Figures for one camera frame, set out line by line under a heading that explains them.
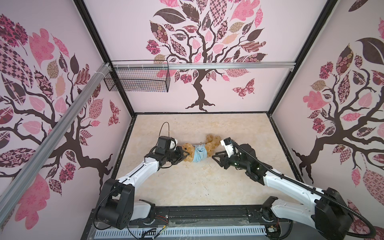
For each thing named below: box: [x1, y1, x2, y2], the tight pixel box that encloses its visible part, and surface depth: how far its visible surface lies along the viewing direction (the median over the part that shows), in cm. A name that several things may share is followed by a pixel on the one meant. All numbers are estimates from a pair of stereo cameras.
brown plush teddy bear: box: [182, 134, 221, 162], surface depth 86 cm
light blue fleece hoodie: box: [193, 144, 208, 163], surface depth 85 cm
